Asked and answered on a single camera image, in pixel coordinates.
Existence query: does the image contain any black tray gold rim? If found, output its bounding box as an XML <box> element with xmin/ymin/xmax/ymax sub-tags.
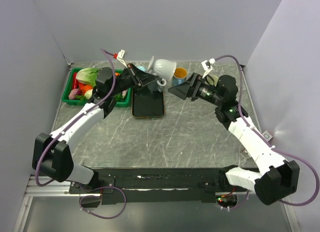
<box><xmin>131</xmin><ymin>87</ymin><xmax>165</xmax><ymax>119</ymax></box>

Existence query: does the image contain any white grey mug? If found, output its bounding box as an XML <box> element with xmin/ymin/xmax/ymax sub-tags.
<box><xmin>146</xmin><ymin>56</ymin><xmax>177</xmax><ymax>87</ymax></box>

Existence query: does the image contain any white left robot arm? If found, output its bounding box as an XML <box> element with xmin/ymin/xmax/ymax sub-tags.
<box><xmin>32</xmin><ymin>63</ymin><xmax>160</xmax><ymax>193</ymax></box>

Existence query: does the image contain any white radish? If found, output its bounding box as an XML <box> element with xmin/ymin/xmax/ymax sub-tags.
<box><xmin>83</xmin><ymin>89</ymin><xmax>93</xmax><ymax>100</ymax></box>

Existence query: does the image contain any white paper tag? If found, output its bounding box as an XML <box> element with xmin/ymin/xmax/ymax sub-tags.
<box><xmin>262</xmin><ymin>130</ymin><xmax>273</xmax><ymax>142</ymax></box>

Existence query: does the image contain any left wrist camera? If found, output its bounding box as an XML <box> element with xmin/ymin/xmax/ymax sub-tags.
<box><xmin>113</xmin><ymin>49</ymin><xmax>128</xmax><ymax>68</ymax></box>

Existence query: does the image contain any red chili pepper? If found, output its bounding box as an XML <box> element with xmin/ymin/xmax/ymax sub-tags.
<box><xmin>72</xmin><ymin>72</ymin><xmax>79</xmax><ymax>90</ymax></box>

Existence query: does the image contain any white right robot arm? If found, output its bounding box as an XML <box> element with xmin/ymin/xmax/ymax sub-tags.
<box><xmin>168</xmin><ymin>73</ymin><xmax>300</xmax><ymax>205</ymax></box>

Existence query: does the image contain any purple onion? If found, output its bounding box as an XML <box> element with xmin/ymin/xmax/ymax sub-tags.
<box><xmin>68</xmin><ymin>88</ymin><xmax>83</xmax><ymax>100</ymax></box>

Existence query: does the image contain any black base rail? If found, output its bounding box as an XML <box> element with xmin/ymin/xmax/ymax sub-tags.
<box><xmin>69</xmin><ymin>168</ymin><xmax>246</xmax><ymax>205</ymax></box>

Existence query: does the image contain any green plastic bin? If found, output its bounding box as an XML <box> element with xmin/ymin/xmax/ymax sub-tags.
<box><xmin>61</xmin><ymin>67</ymin><xmax>133</xmax><ymax>108</ymax></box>

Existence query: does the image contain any dark grey faceted mug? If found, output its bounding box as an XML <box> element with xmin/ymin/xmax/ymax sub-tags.
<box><xmin>147</xmin><ymin>80</ymin><xmax>163</xmax><ymax>93</ymax></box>

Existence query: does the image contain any light blue faceted mug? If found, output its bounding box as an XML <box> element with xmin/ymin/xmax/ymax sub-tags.
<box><xmin>137</xmin><ymin>66</ymin><xmax>146</xmax><ymax>72</ymax></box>

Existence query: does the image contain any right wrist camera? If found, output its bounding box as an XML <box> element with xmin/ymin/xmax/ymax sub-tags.
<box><xmin>201</xmin><ymin>58</ymin><xmax>216</xmax><ymax>79</ymax></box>

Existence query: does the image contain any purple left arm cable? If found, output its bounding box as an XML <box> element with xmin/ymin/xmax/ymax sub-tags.
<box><xmin>34</xmin><ymin>48</ymin><xmax>118</xmax><ymax>187</ymax></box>

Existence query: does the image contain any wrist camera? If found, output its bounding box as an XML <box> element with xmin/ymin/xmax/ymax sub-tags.
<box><xmin>113</xmin><ymin>49</ymin><xmax>128</xmax><ymax>68</ymax></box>
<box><xmin>201</xmin><ymin>58</ymin><xmax>216</xmax><ymax>79</ymax></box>

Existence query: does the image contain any lettuce head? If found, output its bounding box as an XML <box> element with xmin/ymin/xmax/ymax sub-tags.
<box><xmin>75</xmin><ymin>68</ymin><xmax>99</xmax><ymax>87</ymax></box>

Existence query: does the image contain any blue butterfly mug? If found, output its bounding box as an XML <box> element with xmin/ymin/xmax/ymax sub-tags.
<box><xmin>171</xmin><ymin>67</ymin><xmax>188</xmax><ymax>87</ymax></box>

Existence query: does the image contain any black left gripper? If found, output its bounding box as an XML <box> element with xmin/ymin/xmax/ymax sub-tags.
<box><xmin>109</xmin><ymin>63</ymin><xmax>159</xmax><ymax>97</ymax></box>

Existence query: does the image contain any orange carrot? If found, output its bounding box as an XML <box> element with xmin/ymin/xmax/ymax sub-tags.
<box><xmin>78</xmin><ymin>83</ymin><xmax>93</xmax><ymax>95</ymax></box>

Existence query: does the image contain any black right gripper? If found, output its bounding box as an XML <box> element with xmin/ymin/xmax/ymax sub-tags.
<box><xmin>168</xmin><ymin>72</ymin><xmax>223</xmax><ymax>107</ymax></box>

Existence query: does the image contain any light green mug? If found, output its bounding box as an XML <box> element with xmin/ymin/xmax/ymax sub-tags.
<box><xmin>206</xmin><ymin>75</ymin><xmax>219</xmax><ymax>86</ymax></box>

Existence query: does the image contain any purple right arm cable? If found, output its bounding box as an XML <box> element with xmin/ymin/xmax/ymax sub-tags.
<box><xmin>214</xmin><ymin>54</ymin><xmax>320</xmax><ymax>207</ymax></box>

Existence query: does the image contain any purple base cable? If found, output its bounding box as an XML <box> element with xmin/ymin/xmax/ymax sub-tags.
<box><xmin>79</xmin><ymin>186</ymin><xmax>128</xmax><ymax>220</ymax></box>

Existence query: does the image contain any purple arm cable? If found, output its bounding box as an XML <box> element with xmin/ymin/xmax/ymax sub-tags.
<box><xmin>214</xmin><ymin>54</ymin><xmax>320</xmax><ymax>207</ymax></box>
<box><xmin>34</xmin><ymin>48</ymin><xmax>118</xmax><ymax>187</ymax></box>

